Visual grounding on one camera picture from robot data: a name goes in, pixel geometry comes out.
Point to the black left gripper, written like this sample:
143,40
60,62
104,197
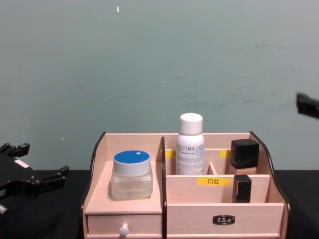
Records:
12,174

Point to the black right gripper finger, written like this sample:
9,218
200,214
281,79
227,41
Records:
307,104

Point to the black table cloth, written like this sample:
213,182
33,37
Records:
49,219

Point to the foundation bottle with black cap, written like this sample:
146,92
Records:
245,154

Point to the small yellow label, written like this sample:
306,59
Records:
224,154
170,154

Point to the clear jar with blue lid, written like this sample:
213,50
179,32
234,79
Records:
131,174

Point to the black lipstick tube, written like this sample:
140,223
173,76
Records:
242,189

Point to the white drawer knob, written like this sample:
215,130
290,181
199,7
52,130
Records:
124,230

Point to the pale wooden drawer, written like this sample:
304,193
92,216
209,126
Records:
139,224

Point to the large yellow label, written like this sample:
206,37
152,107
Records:
213,181

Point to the white spray bottle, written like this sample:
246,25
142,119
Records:
190,154

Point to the dark metal plaque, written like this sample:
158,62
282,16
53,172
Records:
223,220

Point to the pale wooden desk organizer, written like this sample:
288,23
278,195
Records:
189,209

